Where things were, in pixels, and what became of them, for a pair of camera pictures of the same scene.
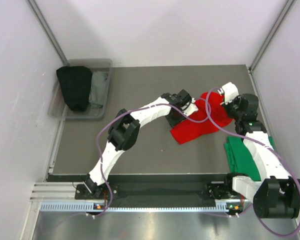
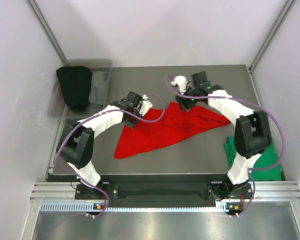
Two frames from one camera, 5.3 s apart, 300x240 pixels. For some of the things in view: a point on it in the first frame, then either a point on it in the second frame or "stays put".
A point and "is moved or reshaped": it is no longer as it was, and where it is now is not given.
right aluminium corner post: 279,22 stays put
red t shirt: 190,129 is moved or reshaped
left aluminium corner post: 48,30 stays put
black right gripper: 226,106 to 184,103
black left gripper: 173,123 to 131,124
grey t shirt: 99,89 stays put
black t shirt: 76,82 stays put
